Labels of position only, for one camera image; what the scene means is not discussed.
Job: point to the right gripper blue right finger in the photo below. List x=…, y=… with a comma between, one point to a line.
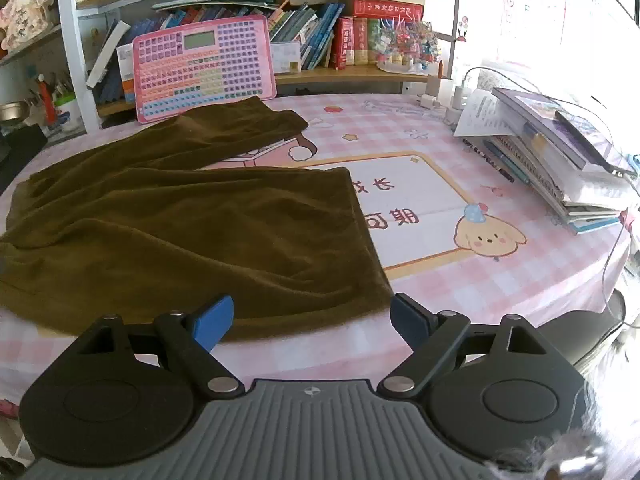
x=434, y=340

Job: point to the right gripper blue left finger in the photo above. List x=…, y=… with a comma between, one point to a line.
x=187, y=342

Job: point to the brown corduroy garment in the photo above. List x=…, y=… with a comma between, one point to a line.
x=157, y=222

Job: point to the stack of books and papers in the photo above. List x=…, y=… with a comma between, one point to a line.
x=562, y=156

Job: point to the white charger plug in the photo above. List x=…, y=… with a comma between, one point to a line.
x=428, y=102

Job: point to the pink toy keyboard tablet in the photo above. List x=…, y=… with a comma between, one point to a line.
x=201, y=64

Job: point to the metal bowl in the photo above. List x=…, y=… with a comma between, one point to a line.
x=14, y=112

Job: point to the colourful paper flower ornament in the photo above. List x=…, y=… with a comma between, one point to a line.
x=401, y=46

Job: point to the white box with yellow label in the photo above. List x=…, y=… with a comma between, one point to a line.
x=286, y=57

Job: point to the red upright dictionary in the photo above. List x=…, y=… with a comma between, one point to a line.
x=343, y=44

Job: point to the white wooden bookshelf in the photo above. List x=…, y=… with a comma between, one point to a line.
x=98, y=36

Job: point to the red dictionary lying flat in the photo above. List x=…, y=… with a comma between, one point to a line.
x=387, y=9

